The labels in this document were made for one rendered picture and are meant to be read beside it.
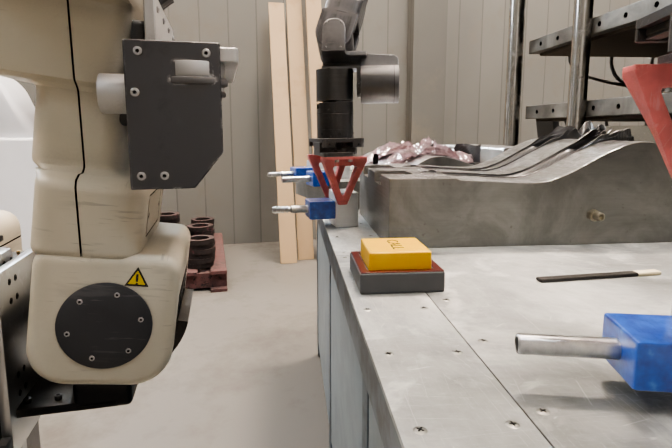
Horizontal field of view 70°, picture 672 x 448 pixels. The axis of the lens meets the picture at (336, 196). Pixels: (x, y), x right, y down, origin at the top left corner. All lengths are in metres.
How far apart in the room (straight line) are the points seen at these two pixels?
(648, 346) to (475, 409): 0.10
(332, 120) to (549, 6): 4.45
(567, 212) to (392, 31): 3.73
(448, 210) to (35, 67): 0.51
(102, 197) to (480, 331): 0.42
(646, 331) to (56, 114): 0.60
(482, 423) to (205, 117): 0.41
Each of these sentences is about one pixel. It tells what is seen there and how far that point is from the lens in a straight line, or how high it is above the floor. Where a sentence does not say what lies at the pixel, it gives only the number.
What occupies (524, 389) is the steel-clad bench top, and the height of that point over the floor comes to 0.80.
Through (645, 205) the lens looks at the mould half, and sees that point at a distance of 0.76.
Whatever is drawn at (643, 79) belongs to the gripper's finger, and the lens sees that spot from 0.35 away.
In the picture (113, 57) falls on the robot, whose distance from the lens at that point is 0.63.
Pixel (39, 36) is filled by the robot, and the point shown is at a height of 1.05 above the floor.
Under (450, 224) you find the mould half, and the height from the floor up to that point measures 0.83.
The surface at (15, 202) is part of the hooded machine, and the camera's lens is 3.52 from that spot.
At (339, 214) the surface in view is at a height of 0.82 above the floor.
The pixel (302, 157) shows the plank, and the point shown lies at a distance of 3.61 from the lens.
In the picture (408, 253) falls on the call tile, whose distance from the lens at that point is 0.46.
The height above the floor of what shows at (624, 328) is 0.84.
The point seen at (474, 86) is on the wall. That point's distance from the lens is 4.60.
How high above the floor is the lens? 0.95
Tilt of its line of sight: 8 degrees down
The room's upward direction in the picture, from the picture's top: straight up
